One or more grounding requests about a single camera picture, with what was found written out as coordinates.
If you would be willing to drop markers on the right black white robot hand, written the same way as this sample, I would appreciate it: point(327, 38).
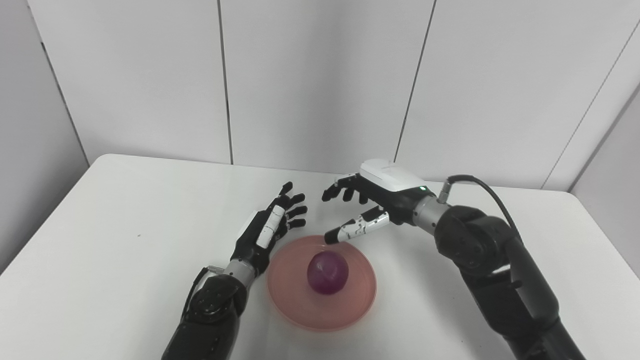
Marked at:
point(390, 192)

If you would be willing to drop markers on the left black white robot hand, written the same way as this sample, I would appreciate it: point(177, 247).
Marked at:
point(260, 240)

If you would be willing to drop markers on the purple red onion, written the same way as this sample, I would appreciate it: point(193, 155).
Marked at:
point(327, 274)

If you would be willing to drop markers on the pink round plate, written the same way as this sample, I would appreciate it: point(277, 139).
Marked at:
point(300, 305)

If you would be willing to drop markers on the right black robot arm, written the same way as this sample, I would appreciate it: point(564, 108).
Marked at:
point(500, 280)

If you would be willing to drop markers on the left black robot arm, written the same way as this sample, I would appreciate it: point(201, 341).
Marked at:
point(210, 320)

